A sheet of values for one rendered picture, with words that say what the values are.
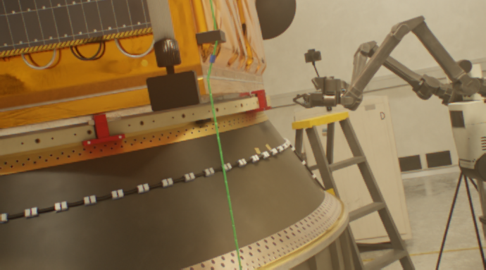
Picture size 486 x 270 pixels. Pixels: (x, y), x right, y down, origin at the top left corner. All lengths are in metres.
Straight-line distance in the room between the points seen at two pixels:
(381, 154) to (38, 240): 4.45
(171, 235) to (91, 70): 0.56
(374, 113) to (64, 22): 4.49
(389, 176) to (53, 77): 4.58
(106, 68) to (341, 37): 8.34
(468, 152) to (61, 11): 2.01
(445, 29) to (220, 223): 8.46
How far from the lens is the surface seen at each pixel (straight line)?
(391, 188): 6.00
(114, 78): 1.72
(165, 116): 2.01
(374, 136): 5.92
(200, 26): 1.70
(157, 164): 1.98
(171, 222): 1.90
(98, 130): 1.93
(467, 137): 3.00
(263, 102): 2.41
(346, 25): 9.94
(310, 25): 9.91
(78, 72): 1.75
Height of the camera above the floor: 1.71
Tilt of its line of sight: 3 degrees down
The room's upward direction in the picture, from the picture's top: 10 degrees counter-clockwise
